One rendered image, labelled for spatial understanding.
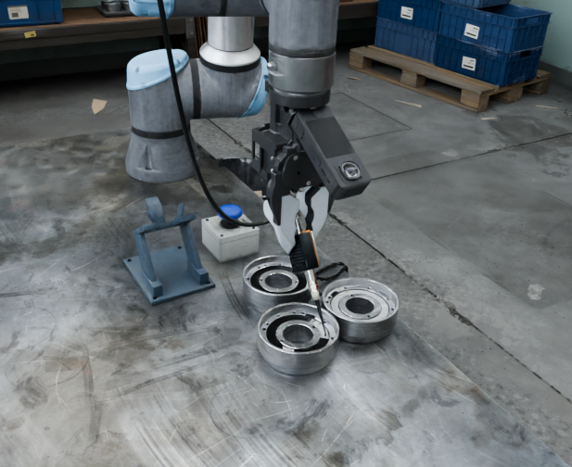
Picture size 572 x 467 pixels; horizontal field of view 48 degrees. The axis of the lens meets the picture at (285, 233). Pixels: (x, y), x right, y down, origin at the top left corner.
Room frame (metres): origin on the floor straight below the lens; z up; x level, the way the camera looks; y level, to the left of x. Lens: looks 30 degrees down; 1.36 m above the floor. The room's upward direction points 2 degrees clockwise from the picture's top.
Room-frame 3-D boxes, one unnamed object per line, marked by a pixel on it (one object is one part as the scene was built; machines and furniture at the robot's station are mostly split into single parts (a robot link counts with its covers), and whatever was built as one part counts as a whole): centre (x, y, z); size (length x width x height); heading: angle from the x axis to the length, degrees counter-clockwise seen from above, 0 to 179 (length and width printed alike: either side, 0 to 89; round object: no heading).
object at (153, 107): (1.21, 0.25, 0.97); 0.13 x 0.12 x 0.14; 105
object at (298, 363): (0.65, -0.02, 0.82); 0.10 x 0.10 x 0.04
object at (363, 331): (0.72, -0.11, 0.82); 0.10 x 0.10 x 0.04
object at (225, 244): (0.91, 0.09, 0.82); 0.08 x 0.07 x 0.05; 31
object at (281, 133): (0.73, -0.01, 1.07); 0.09 x 0.08 x 0.12; 32
